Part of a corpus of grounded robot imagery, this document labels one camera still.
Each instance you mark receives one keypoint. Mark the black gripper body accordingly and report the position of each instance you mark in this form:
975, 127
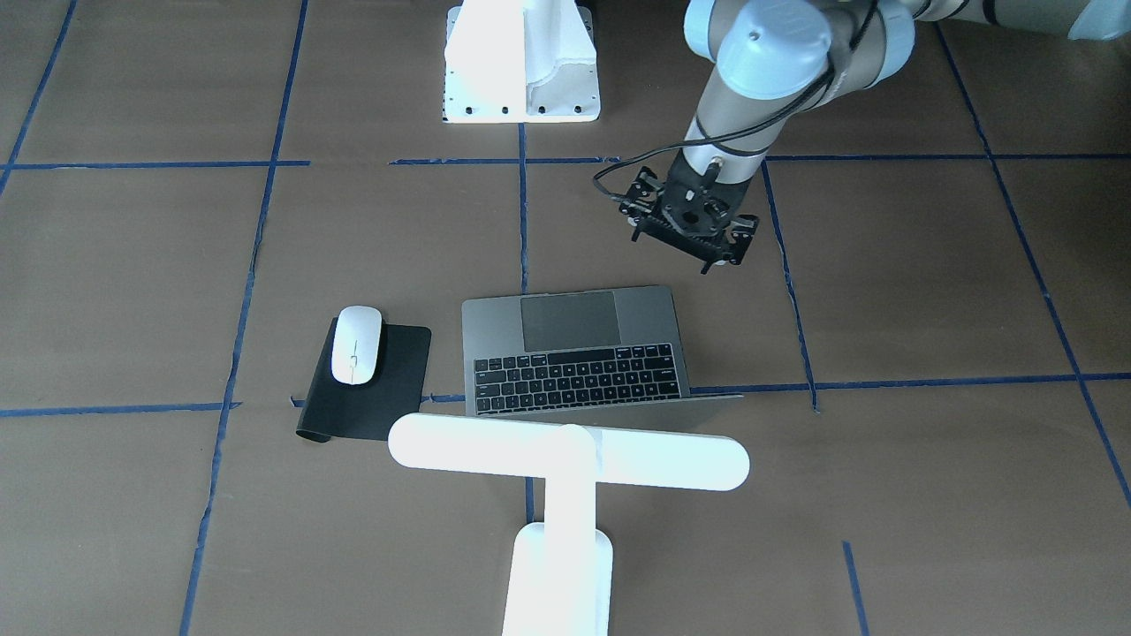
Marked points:
642, 195

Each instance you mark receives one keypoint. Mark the white computer mouse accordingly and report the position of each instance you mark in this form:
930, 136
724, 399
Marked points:
356, 345

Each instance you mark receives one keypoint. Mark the black mouse pad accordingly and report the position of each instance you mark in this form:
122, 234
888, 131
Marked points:
335, 410

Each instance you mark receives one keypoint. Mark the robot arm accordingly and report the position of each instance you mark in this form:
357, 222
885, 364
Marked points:
773, 59

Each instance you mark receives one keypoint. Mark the grey laptop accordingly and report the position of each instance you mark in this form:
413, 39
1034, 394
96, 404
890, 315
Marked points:
605, 358

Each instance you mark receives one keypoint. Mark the white desk lamp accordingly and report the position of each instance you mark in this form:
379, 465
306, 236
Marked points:
560, 583

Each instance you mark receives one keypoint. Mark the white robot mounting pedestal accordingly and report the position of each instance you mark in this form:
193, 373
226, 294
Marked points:
512, 62

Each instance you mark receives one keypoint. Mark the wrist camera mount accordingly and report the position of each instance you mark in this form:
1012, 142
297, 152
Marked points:
642, 208

